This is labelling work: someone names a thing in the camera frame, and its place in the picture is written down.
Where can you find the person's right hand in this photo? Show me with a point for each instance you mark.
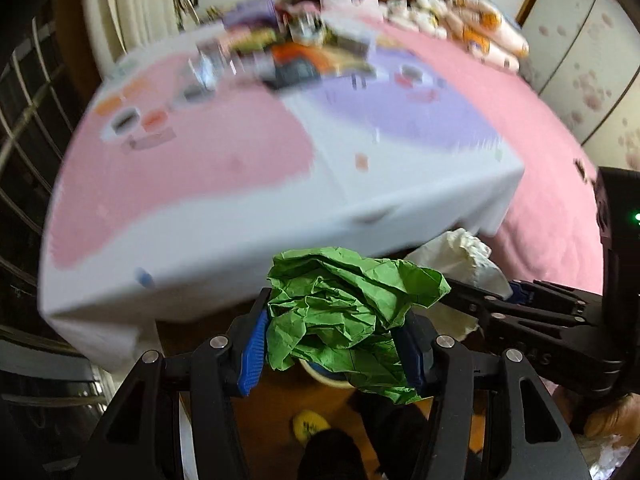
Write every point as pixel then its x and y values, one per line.
pixel 612 417

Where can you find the folded orange white quilt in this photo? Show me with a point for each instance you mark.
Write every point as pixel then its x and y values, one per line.
pixel 480 25

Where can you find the floral wardrobe doors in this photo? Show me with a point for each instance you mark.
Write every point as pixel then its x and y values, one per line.
pixel 575 50

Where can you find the green paper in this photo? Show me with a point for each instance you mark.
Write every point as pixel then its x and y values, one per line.
pixel 340 310

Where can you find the round blue trash bin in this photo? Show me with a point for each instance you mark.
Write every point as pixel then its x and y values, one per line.
pixel 325 379

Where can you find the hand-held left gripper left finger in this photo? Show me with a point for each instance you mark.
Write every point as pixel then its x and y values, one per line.
pixel 251 355

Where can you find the black pants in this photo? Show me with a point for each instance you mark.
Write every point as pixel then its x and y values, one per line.
pixel 330 455

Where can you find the metal window grille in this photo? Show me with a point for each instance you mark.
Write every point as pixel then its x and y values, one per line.
pixel 25 110

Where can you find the white ribbed mattress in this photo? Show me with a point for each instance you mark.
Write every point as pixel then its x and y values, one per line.
pixel 140 0

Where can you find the yellow slipper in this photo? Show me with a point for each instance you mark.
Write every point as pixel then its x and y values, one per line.
pixel 307 425

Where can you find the pink bed blanket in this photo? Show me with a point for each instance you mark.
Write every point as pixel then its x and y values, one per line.
pixel 540 160

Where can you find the white tissue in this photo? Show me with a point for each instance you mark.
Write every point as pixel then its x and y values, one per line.
pixel 465 260

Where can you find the pile of assorted wrappers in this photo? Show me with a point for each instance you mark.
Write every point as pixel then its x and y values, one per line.
pixel 300 50

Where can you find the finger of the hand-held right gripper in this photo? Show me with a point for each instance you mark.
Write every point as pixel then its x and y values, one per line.
pixel 540 345
pixel 560 297

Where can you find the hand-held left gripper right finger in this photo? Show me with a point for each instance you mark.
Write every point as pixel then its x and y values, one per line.
pixel 411 355

